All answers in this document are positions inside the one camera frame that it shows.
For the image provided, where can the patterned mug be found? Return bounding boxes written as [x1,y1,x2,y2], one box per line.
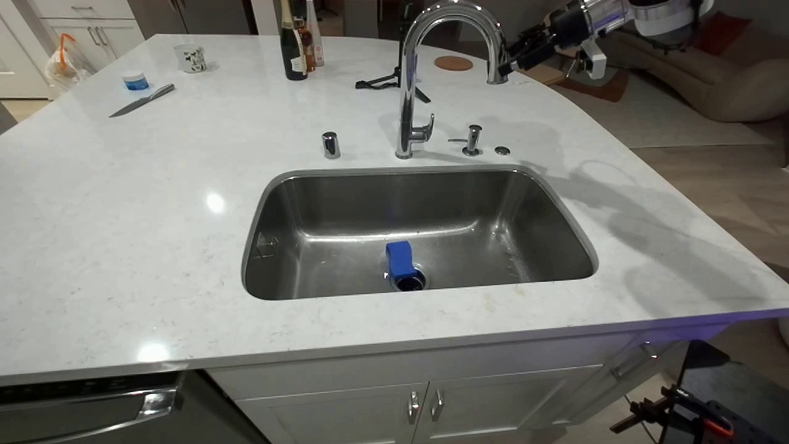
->
[174,43,206,75]

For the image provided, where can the stainless steel sink basin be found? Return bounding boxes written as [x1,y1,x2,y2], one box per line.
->
[238,163,602,303]

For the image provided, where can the small chrome cylinder cap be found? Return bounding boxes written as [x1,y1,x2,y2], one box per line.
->
[321,129,343,160]

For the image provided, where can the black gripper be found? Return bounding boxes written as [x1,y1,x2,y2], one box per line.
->
[502,10,582,84]

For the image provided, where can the beige sofa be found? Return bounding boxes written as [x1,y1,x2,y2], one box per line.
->
[611,9,789,126]

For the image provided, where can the white island cabinet doors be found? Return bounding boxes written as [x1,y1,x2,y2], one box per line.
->
[206,327,701,444]

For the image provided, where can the chrome gooseneck faucet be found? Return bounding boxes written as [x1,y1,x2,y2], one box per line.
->
[395,0,508,160]

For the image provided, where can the green champagne bottle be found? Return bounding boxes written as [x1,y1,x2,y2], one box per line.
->
[278,0,310,81]

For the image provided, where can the blue sponge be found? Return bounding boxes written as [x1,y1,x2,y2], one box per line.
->
[383,239,424,287]

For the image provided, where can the stainless dishwasher front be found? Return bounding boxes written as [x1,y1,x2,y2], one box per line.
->
[0,370,249,444]

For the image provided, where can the orange and white bag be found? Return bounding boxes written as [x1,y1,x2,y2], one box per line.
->
[41,33,88,95]

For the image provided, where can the chrome soap dispenser pump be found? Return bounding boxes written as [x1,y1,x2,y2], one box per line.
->
[448,121,485,159]

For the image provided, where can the white small side cabinet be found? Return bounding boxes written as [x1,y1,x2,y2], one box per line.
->
[0,0,148,102]

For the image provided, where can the black robot stand base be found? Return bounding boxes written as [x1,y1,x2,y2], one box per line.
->
[609,340,789,444]

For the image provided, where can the brown round coaster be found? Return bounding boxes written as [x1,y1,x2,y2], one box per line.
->
[432,53,476,75]

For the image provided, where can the blue and white round lid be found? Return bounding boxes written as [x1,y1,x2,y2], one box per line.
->
[120,73,152,95]

